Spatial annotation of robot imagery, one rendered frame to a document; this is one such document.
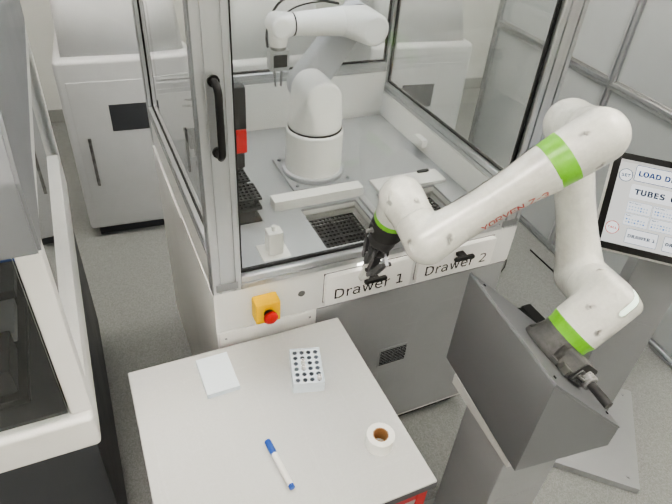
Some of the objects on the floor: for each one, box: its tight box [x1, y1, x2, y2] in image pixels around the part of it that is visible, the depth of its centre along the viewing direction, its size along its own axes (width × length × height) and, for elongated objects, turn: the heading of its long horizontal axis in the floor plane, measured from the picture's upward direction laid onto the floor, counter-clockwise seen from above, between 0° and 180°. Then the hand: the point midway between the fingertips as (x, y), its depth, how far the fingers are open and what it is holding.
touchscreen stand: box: [553, 256, 672, 494], centre depth 209 cm, size 50×45×102 cm
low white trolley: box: [128, 318, 437, 504], centre depth 165 cm, size 58×62×76 cm
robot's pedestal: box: [423, 374, 557, 504], centre depth 176 cm, size 30×30×76 cm
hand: (366, 271), depth 163 cm, fingers closed
